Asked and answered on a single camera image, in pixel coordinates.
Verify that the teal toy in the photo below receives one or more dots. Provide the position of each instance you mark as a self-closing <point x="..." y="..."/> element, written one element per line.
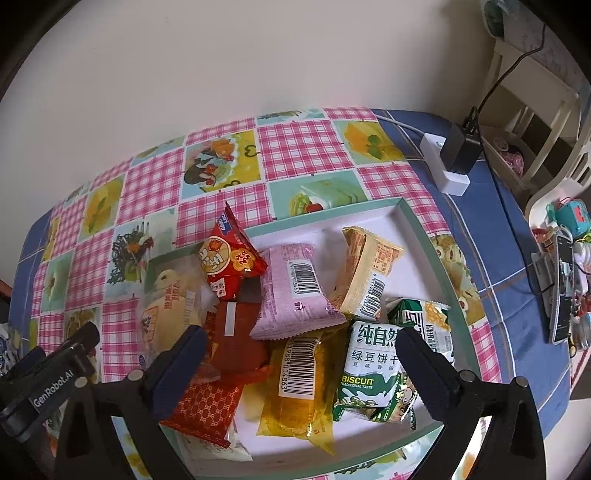
<point x="572" y="214"/>

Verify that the white chair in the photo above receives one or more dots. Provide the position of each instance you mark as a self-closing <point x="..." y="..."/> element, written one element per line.
<point x="535" y="87"/>

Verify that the beige snack packet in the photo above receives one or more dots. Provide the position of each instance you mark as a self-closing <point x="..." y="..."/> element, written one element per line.
<point x="364" y="263"/>

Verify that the white tray with green rim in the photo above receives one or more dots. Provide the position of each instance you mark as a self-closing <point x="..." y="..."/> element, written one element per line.
<point x="323" y="226"/>

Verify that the black power adapter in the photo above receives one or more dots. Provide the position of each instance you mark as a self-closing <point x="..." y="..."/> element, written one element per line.
<point x="461" y="147"/>

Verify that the small red snack packet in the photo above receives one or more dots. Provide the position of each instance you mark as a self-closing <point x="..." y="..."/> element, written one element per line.
<point x="226" y="263"/>

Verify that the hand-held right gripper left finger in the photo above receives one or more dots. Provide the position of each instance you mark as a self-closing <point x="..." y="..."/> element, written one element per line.
<point x="180" y="364"/>

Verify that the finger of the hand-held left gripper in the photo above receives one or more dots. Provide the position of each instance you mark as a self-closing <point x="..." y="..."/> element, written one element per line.
<point x="85" y="339"/>

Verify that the yellow cake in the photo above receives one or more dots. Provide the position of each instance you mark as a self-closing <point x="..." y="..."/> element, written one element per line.
<point x="300" y="406"/>

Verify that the green white corn snack packet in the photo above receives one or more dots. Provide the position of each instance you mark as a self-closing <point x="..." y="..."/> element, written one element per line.
<point x="431" y="318"/>

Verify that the white patterned cloth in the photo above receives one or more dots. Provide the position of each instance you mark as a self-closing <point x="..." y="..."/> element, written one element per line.
<point x="531" y="46"/>

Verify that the green white biscuit packet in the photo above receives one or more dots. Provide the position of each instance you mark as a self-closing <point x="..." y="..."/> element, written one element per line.
<point x="369" y="364"/>

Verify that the white side table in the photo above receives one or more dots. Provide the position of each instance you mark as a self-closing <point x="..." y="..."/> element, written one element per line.
<point x="535" y="207"/>

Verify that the pink cloth item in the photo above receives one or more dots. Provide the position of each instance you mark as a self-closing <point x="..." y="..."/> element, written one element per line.
<point x="512" y="159"/>

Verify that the red patterned snack packet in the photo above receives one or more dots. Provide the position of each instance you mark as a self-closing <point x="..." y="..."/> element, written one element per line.
<point x="203" y="406"/>

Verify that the black phone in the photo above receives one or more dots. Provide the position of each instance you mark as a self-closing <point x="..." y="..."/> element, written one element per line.
<point x="562" y="286"/>

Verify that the crumpled blue white wrapper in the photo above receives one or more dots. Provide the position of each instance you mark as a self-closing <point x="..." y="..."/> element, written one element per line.
<point x="5" y="350"/>

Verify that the blue tablecloth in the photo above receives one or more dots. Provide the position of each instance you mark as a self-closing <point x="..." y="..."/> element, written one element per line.
<point x="508" y="258"/>

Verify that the plain red snack packet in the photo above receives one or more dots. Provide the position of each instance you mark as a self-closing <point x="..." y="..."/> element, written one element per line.
<point x="240" y="346"/>

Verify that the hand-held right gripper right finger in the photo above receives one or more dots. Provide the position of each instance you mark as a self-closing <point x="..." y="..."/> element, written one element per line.
<point x="425" y="369"/>

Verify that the white power strip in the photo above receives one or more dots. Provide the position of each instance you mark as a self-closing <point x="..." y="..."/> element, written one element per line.
<point x="438" y="157"/>

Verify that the pink snack packet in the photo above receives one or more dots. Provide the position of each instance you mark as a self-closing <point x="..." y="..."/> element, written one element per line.
<point x="286" y="300"/>

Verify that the yellow bun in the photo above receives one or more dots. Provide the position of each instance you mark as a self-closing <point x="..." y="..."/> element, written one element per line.
<point x="161" y="327"/>

